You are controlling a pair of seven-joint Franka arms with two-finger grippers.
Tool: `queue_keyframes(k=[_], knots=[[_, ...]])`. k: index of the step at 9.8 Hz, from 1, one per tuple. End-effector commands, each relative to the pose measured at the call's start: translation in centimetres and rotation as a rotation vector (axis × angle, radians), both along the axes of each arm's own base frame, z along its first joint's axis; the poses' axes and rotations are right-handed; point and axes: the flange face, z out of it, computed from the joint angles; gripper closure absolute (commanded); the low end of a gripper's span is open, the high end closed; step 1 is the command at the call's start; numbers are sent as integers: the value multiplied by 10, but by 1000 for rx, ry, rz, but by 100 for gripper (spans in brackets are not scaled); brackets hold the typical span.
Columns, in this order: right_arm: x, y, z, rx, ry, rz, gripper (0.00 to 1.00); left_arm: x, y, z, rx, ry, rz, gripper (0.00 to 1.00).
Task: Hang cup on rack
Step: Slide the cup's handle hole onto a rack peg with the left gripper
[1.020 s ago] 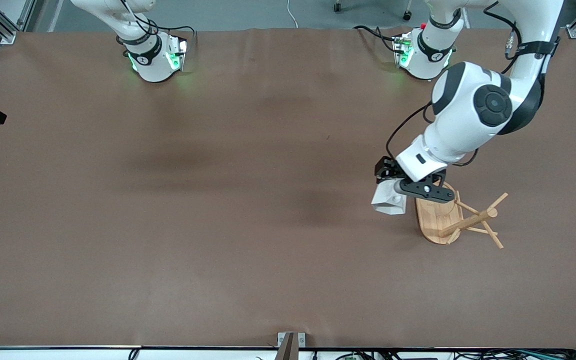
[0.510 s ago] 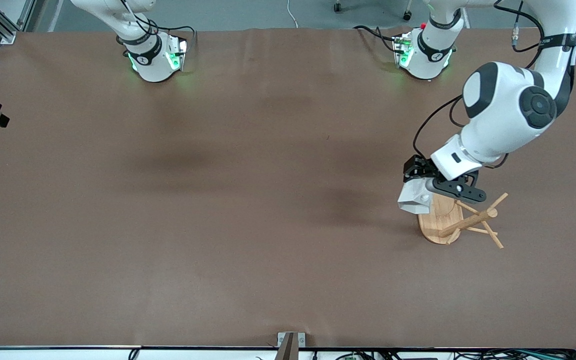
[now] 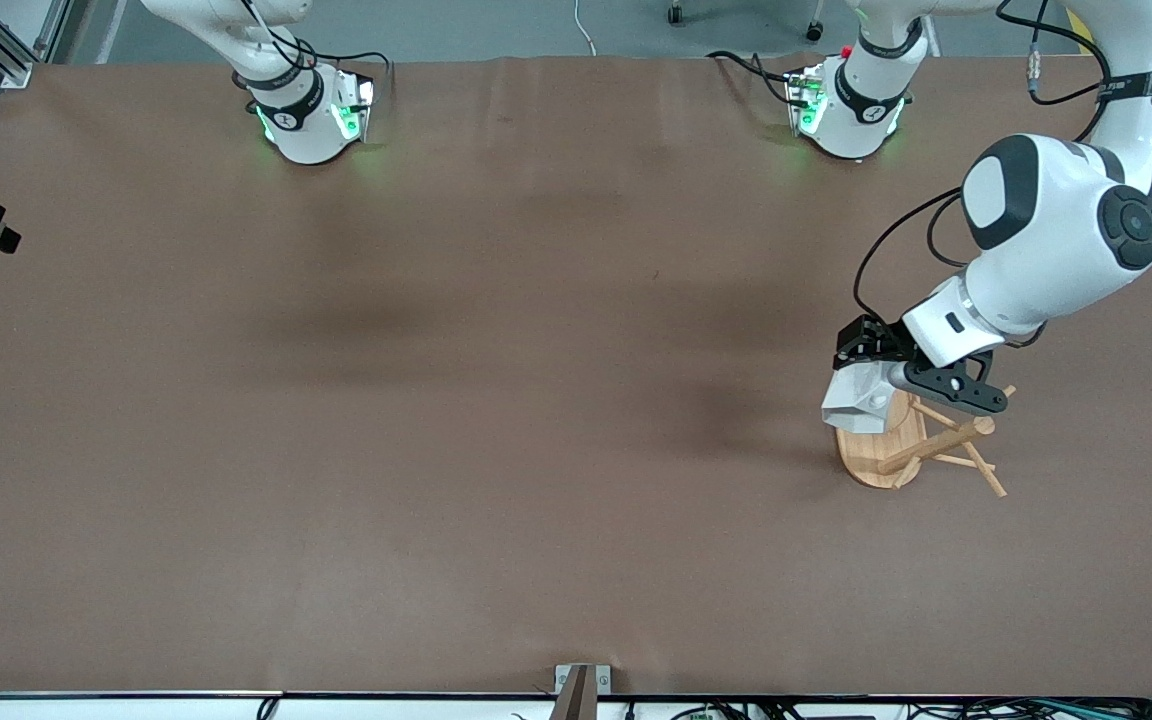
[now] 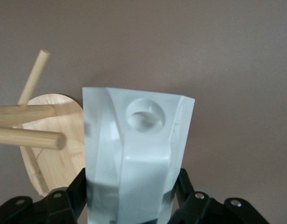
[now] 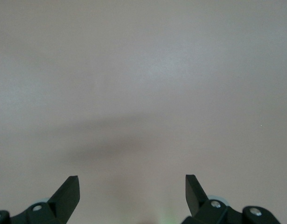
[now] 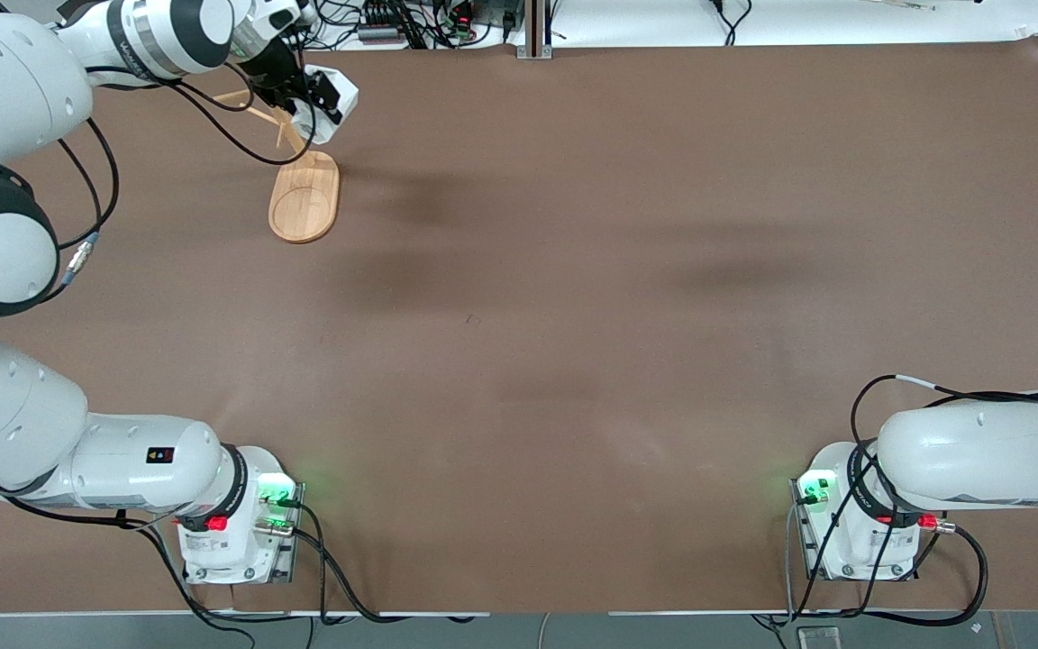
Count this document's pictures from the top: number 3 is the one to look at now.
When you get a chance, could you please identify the white angular cup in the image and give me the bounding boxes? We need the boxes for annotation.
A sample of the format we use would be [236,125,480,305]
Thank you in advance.
[821,358,913,436]

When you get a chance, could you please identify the wooden cup rack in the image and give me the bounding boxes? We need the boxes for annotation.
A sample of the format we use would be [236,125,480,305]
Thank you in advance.
[834,383,1019,499]

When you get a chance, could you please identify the brown table cover sheet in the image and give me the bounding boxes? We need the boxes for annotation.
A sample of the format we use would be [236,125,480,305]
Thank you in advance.
[0,55,1152,698]

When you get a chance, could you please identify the black left base cable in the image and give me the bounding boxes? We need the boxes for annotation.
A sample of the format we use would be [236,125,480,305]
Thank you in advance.
[706,49,800,109]

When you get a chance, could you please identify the black base cable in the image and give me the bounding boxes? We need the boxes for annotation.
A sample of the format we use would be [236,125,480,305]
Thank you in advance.
[706,49,800,109]
[314,50,395,83]

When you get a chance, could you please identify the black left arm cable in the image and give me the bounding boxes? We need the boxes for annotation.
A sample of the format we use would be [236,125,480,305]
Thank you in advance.
[853,0,1152,346]

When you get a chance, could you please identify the black cable tangle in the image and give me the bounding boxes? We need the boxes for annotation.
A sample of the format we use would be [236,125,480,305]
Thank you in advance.
[666,698,902,720]

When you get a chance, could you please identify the grey metal mounting bracket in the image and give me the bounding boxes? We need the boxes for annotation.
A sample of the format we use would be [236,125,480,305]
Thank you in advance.
[554,663,613,695]

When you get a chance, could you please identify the dark camera pole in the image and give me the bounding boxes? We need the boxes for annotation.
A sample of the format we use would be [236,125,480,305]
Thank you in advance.
[558,666,597,720]

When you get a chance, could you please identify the black right base cable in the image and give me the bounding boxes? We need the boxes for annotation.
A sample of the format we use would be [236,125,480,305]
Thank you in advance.
[314,50,395,83]

